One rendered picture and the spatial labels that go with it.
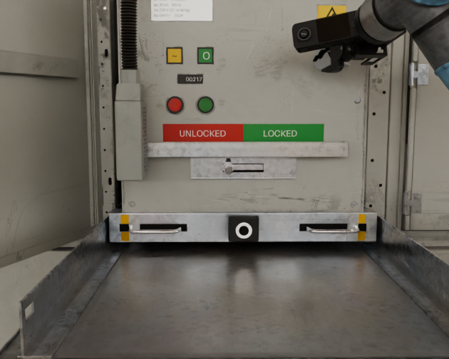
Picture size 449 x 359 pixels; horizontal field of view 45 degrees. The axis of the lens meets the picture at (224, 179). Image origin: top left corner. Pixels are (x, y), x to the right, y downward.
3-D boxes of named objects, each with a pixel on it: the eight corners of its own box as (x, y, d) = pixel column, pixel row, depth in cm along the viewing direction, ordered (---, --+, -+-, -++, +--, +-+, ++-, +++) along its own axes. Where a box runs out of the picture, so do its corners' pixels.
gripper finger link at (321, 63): (338, 80, 106) (361, 64, 97) (310, 79, 105) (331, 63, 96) (336, 64, 107) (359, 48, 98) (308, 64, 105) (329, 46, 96)
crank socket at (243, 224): (259, 242, 106) (259, 217, 105) (228, 242, 106) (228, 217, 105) (258, 238, 109) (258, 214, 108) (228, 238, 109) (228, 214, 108)
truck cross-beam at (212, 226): (376, 241, 109) (377, 212, 108) (109, 242, 108) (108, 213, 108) (369, 236, 114) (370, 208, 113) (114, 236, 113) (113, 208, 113)
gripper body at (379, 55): (370, 68, 98) (408, 43, 86) (326, 68, 95) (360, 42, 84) (365, 28, 99) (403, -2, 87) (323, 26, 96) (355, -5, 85)
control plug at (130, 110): (142, 181, 97) (140, 82, 95) (115, 181, 97) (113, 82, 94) (148, 175, 105) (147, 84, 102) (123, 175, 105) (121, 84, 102)
